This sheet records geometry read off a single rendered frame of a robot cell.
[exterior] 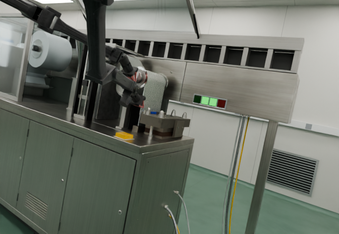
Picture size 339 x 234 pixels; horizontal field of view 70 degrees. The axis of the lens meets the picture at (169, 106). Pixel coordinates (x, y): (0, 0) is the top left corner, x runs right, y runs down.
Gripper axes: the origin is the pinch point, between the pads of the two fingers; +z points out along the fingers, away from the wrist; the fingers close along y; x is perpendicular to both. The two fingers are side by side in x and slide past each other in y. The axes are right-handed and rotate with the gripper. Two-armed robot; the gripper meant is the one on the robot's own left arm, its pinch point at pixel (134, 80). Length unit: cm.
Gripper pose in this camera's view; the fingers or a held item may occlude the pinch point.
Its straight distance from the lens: 159.4
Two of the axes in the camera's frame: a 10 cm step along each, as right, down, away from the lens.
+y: 8.6, 1.8, -4.8
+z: 2.7, 6.5, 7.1
